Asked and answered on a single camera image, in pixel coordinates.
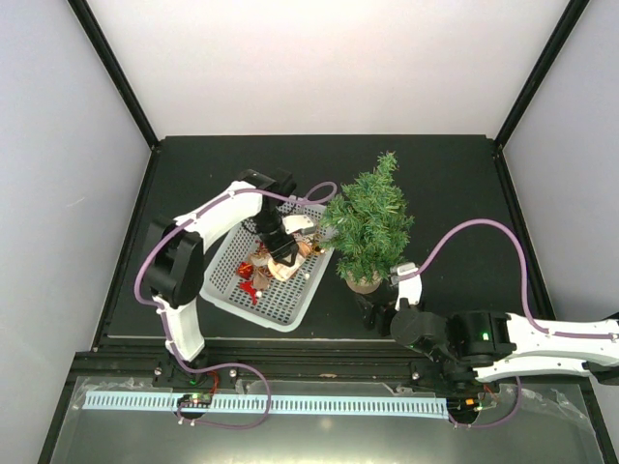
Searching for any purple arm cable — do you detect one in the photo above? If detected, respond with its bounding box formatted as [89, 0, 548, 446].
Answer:
[410, 217, 619, 430]
[133, 181, 338, 430]

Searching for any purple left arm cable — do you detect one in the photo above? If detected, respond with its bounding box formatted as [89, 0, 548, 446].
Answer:
[133, 181, 338, 430]

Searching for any red gift box ornament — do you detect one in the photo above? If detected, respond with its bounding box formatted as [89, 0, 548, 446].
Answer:
[236, 261, 254, 280]

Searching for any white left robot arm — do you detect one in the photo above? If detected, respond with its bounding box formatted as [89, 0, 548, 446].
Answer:
[134, 169, 303, 386]

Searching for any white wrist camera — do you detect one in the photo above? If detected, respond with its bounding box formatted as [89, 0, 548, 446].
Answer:
[390, 262, 423, 311]
[282, 215, 317, 236]

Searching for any red reindeer ornament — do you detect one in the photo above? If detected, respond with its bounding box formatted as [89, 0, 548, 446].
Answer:
[239, 280, 261, 305]

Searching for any white perforated plastic basket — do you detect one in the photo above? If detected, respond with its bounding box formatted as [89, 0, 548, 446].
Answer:
[200, 204, 333, 333]

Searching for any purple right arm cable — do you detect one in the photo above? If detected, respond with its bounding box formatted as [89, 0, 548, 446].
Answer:
[410, 217, 619, 430]

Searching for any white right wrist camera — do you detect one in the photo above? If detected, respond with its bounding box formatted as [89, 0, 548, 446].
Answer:
[390, 262, 423, 311]

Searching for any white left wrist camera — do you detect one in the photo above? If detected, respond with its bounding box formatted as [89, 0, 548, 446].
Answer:
[282, 215, 317, 236]

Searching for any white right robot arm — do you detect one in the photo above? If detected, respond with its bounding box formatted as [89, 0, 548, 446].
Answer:
[365, 301, 618, 392]

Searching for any white slotted cable duct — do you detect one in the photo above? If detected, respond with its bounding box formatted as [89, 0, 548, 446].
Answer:
[82, 391, 449, 420]

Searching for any small green christmas tree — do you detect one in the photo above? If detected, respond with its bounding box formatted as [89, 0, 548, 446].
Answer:
[320, 151, 414, 295]

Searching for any wooden santa ornament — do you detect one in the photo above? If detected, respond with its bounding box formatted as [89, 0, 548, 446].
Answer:
[267, 252, 307, 281]

